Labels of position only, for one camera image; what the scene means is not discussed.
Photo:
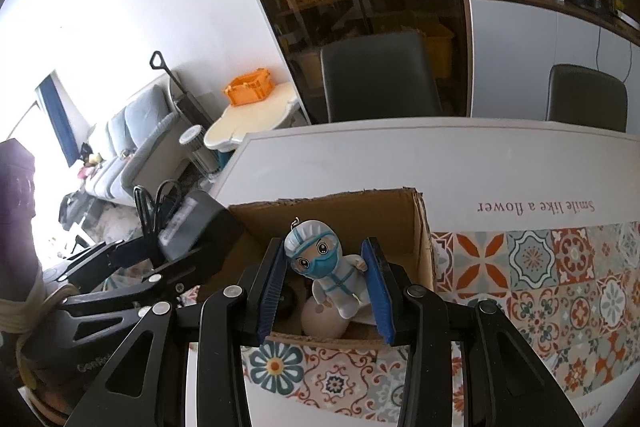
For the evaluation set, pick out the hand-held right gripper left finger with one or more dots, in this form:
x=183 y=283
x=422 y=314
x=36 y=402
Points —
x=270 y=294

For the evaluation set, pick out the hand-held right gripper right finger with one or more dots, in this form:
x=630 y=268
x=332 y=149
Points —
x=380 y=297

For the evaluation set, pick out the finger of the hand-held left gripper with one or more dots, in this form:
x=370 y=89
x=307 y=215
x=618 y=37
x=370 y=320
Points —
x=100 y=259
x=130 y=289

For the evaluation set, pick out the doll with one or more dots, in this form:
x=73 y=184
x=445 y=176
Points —
x=340 y=292

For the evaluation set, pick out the silver oval device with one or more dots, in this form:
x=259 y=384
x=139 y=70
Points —
x=320 y=322

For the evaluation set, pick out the brown cardboard box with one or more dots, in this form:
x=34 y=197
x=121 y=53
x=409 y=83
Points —
x=390 y=217

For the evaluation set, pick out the person's left forearm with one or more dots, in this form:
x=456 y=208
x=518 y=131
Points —
x=17 y=207

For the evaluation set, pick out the grey sofa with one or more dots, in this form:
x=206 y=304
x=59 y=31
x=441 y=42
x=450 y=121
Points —
x=140 y=117

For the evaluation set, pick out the blue curtain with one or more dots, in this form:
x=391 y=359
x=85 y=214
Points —
x=57 y=117

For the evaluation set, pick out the white tower heater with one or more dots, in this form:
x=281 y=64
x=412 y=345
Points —
x=197 y=147

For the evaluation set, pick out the upright vacuum cleaner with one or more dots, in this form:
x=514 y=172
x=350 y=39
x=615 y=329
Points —
x=187 y=107

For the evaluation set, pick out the cream flower-shaped kids table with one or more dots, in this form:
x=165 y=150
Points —
x=250 y=117

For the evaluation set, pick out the orange plastic crate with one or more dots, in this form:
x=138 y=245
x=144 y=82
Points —
x=247 y=89

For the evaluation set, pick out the wide dark leather chair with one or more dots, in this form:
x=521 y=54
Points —
x=380 y=77

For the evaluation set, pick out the narrow dark leather chair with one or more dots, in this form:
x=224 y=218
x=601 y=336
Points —
x=585 y=99

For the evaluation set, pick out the white lower cabinet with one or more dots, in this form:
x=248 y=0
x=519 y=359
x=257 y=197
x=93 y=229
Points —
x=525 y=37

